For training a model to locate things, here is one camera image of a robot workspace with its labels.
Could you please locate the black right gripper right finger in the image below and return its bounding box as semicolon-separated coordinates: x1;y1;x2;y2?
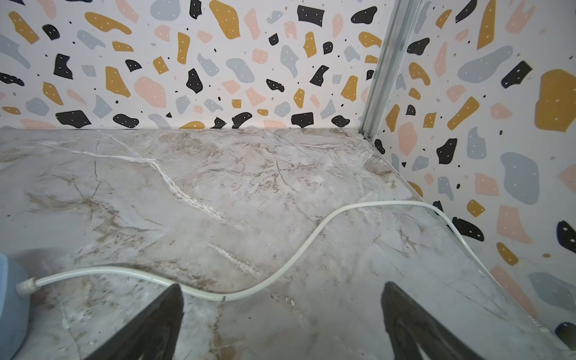
381;281;481;359

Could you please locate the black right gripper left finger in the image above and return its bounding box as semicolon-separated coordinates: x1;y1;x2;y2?
88;284;184;359

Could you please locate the blue power strip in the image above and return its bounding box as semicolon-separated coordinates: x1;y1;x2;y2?
1;253;30;359

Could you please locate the white power strip cable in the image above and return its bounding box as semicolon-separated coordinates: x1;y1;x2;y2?
16;199;496;302

